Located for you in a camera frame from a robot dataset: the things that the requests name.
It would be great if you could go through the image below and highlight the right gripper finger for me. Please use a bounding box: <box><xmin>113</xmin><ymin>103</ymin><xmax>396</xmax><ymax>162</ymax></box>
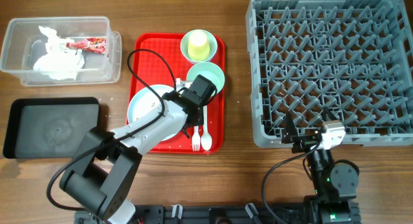
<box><xmin>322</xmin><ymin>107</ymin><xmax>337</xmax><ymax>122</ymax></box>
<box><xmin>281</xmin><ymin>112</ymin><xmax>298</xmax><ymax>143</ymax></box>

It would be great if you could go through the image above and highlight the green bowl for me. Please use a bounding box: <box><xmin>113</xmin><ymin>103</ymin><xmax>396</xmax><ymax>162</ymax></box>
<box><xmin>180</xmin><ymin>29</ymin><xmax>217</xmax><ymax>64</ymax></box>
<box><xmin>186</xmin><ymin>62</ymin><xmax>225</xmax><ymax>93</ymax></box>

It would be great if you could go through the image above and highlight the light blue round plate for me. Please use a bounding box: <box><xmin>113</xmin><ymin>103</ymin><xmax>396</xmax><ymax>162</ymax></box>
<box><xmin>127</xmin><ymin>85</ymin><xmax>177</xmax><ymax>141</ymax></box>

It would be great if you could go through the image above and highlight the red snack wrapper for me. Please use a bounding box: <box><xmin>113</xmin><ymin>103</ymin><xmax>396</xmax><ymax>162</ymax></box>
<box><xmin>66</xmin><ymin>37</ymin><xmax>106</xmax><ymax>54</ymax></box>

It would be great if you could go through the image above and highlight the white napkin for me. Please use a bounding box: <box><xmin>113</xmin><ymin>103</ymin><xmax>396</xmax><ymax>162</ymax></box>
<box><xmin>34</xmin><ymin>26</ymin><xmax>85</xmax><ymax>80</ymax></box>

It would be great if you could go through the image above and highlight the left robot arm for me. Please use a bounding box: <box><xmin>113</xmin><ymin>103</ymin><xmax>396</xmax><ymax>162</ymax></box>
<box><xmin>54</xmin><ymin>75</ymin><xmax>217</xmax><ymax>223</ymax></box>

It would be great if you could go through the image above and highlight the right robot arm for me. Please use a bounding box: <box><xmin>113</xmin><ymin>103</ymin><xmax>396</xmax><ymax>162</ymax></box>
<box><xmin>281</xmin><ymin>107</ymin><xmax>361</xmax><ymax>223</ymax></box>

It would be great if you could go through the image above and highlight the grey dishwasher rack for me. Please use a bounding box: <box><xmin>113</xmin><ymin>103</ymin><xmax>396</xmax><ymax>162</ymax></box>
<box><xmin>245</xmin><ymin>0</ymin><xmax>412</xmax><ymax>148</ymax></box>

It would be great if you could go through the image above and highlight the clear plastic waste bin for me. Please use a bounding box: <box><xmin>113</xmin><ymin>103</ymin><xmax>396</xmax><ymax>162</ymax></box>
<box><xmin>1</xmin><ymin>16</ymin><xmax>122</xmax><ymax>87</ymax></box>

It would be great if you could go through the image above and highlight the yellow plastic cup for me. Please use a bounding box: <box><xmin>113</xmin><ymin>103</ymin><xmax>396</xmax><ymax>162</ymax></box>
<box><xmin>188</xmin><ymin>30</ymin><xmax>210</xmax><ymax>61</ymax></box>

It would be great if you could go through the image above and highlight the green bowl under cup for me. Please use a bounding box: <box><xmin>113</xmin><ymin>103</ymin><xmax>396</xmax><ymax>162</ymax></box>
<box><xmin>180</xmin><ymin>29</ymin><xmax>217</xmax><ymax>64</ymax></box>

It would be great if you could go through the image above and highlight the white plastic fork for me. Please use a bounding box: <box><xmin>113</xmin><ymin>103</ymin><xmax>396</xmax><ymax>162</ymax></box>
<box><xmin>192</xmin><ymin>126</ymin><xmax>201</xmax><ymax>152</ymax></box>

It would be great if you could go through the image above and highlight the white plastic spoon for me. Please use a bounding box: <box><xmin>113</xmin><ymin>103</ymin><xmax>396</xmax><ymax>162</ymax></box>
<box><xmin>201</xmin><ymin>106</ymin><xmax>212</xmax><ymax>151</ymax></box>

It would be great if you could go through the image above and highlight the red serving tray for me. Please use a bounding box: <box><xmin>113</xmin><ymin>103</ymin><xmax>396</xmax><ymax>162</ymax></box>
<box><xmin>133</xmin><ymin>33</ymin><xmax>225</xmax><ymax>155</ymax></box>

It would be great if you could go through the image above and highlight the black rectangular tray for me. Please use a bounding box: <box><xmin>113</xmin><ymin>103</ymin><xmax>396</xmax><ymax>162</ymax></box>
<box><xmin>3</xmin><ymin>97</ymin><xmax>99</xmax><ymax>159</ymax></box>

